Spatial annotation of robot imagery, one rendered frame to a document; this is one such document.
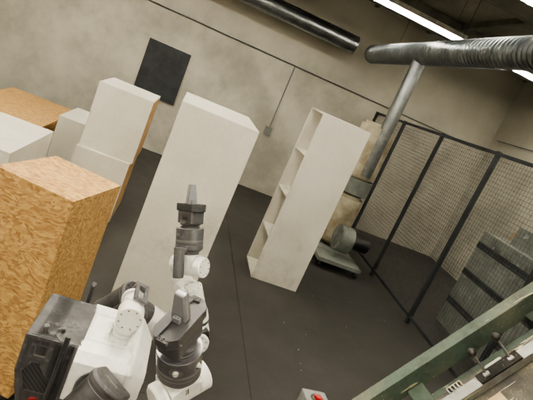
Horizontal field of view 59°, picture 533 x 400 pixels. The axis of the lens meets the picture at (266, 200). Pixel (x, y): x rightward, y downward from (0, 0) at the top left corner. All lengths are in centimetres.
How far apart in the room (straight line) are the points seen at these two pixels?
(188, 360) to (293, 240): 457
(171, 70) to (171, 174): 589
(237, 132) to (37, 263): 169
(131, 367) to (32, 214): 140
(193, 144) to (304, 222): 225
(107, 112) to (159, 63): 415
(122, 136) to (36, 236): 296
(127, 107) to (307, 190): 214
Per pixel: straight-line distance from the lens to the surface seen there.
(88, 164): 544
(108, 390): 112
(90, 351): 125
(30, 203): 250
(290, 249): 548
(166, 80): 935
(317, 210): 538
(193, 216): 148
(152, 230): 372
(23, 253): 259
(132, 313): 123
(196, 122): 349
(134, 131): 531
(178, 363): 93
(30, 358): 130
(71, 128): 650
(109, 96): 530
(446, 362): 246
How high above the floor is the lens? 211
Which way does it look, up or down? 13 degrees down
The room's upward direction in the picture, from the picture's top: 24 degrees clockwise
